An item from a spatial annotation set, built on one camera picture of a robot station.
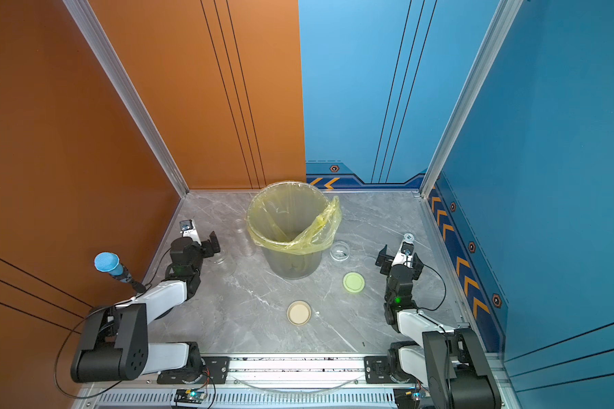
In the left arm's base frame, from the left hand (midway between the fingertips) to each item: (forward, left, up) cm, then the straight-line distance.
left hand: (201, 231), depth 90 cm
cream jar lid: (-23, -35, -13) cm, 44 cm away
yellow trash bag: (+7, -32, 0) cm, 33 cm away
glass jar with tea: (-10, -10, -2) cm, 14 cm away
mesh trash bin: (-10, -32, -5) cm, 34 cm away
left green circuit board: (-47, -6, -14) cm, 49 cm away
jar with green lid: (0, -50, -12) cm, 51 cm away
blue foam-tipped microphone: (-22, +10, +18) cm, 30 cm away
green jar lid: (-12, -55, -13) cm, 58 cm away
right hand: (-6, -70, -1) cm, 70 cm away
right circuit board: (-46, -70, -13) cm, 85 cm away
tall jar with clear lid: (0, -13, -7) cm, 15 cm away
